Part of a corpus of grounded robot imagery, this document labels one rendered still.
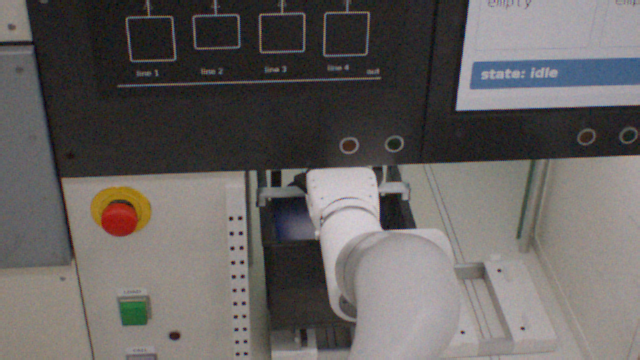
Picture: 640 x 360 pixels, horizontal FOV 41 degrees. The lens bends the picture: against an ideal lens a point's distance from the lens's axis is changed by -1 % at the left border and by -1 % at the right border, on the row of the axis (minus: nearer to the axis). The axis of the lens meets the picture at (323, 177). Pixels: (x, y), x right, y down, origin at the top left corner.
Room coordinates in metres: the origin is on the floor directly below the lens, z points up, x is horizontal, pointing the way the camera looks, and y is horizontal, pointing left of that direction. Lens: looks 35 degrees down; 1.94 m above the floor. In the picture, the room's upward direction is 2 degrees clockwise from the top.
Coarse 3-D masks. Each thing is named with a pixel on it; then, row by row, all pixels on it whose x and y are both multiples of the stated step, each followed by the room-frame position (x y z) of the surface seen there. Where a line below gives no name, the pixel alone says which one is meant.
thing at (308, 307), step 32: (256, 192) 1.09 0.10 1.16; (288, 192) 1.09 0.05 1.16; (384, 192) 1.10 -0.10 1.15; (384, 224) 1.15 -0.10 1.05; (288, 256) 0.99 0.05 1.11; (320, 256) 1.00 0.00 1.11; (288, 288) 0.99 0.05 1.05; (320, 288) 1.00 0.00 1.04; (288, 320) 0.99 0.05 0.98; (320, 320) 1.00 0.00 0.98
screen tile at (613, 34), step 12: (612, 0) 0.83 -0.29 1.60; (612, 12) 0.83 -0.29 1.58; (624, 12) 0.83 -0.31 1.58; (636, 12) 0.83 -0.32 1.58; (612, 24) 0.83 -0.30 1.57; (624, 24) 0.83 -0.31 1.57; (636, 24) 0.83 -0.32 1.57; (612, 36) 0.83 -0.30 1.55; (624, 36) 0.83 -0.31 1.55; (636, 36) 0.84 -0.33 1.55
